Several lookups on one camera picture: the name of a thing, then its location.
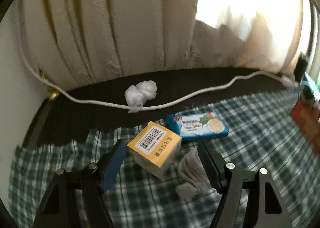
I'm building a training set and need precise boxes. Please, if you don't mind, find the white sheer curtain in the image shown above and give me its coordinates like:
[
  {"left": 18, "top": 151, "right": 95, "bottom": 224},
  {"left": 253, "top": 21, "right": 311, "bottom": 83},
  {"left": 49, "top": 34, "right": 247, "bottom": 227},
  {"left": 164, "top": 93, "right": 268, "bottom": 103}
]
[{"left": 192, "top": 0, "right": 310, "bottom": 76}]

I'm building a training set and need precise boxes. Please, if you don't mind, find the gold curtain tassel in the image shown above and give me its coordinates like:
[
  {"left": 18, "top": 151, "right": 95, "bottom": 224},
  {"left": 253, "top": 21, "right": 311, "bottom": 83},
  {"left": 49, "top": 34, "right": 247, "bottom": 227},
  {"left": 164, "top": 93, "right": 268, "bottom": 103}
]
[{"left": 47, "top": 88, "right": 60, "bottom": 101}]

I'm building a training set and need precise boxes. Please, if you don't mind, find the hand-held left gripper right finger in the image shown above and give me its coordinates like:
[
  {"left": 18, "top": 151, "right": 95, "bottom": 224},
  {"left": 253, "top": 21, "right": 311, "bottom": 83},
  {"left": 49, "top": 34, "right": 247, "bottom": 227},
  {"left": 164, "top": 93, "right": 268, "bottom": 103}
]
[{"left": 196, "top": 140, "right": 293, "bottom": 228}]

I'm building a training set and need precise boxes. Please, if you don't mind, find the light grey sock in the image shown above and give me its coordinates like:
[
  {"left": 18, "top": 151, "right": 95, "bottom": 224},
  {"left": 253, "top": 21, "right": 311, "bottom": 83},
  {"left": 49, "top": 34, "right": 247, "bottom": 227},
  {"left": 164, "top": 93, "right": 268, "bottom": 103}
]
[{"left": 175, "top": 149, "right": 213, "bottom": 201}]

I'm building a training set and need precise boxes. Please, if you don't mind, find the white power cable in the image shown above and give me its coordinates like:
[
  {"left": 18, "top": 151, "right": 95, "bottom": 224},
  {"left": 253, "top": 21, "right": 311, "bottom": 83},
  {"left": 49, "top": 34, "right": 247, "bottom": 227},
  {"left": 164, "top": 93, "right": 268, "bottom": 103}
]
[{"left": 17, "top": 40, "right": 298, "bottom": 112}]

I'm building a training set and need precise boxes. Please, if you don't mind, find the yellow cardboard box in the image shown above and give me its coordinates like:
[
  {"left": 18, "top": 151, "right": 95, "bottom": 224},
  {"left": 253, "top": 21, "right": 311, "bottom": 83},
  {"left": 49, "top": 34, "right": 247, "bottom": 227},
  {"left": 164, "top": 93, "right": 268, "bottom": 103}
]
[{"left": 127, "top": 121, "right": 182, "bottom": 181}]

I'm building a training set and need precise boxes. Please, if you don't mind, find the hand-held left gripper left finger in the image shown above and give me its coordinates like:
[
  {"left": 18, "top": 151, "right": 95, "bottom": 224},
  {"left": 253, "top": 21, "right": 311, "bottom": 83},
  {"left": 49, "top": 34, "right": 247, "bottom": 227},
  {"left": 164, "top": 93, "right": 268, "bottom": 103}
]
[{"left": 32, "top": 139, "right": 130, "bottom": 228}]

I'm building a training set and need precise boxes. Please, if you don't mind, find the blue snack packet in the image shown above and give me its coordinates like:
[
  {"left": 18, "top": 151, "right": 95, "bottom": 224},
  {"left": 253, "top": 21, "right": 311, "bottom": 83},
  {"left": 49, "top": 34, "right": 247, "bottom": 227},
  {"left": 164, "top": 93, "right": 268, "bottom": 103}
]
[{"left": 166, "top": 111, "right": 230, "bottom": 141}]

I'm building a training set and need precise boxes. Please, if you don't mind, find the white power strip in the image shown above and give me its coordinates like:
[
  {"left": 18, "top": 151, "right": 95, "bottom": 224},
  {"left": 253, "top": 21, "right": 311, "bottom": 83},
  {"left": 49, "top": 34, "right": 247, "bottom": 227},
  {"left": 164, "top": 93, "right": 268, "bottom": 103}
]
[{"left": 281, "top": 75, "right": 299, "bottom": 88}]

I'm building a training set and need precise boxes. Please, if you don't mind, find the white crumpled plastic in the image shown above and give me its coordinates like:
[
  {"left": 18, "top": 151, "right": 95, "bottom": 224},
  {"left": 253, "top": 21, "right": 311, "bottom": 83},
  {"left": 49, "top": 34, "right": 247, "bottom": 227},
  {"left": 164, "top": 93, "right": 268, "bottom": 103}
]
[{"left": 124, "top": 80, "right": 157, "bottom": 114}]

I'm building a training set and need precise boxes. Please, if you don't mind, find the green plaid cloth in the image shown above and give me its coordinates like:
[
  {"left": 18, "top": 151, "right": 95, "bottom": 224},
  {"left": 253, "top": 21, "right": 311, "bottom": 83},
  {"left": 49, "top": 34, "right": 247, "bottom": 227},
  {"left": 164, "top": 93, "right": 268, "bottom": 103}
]
[{"left": 7, "top": 90, "right": 320, "bottom": 228}]

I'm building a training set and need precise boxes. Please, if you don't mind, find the black sock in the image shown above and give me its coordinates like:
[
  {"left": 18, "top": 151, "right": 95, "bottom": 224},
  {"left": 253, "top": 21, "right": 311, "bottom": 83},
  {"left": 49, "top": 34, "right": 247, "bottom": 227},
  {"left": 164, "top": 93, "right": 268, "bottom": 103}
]
[{"left": 301, "top": 88, "right": 315, "bottom": 102}]

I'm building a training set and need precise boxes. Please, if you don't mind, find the black charger adapter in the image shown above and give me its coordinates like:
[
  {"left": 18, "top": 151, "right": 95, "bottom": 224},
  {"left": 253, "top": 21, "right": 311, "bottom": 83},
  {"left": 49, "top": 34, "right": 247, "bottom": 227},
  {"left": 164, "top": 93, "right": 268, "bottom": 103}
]
[{"left": 294, "top": 53, "right": 309, "bottom": 82}]

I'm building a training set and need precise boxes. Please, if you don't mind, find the red cardboard container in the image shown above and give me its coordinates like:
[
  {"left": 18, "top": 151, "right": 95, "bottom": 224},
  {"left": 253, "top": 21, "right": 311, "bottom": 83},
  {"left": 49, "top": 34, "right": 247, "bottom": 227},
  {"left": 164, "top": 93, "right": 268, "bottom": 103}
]
[{"left": 290, "top": 100, "right": 320, "bottom": 156}]

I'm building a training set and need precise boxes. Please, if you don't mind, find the beige patterned curtain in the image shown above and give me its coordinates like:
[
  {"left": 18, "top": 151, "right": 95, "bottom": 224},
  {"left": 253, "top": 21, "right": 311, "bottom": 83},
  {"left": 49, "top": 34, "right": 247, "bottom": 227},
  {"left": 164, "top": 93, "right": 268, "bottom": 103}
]
[{"left": 22, "top": 0, "right": 203, "bottom": 91}]

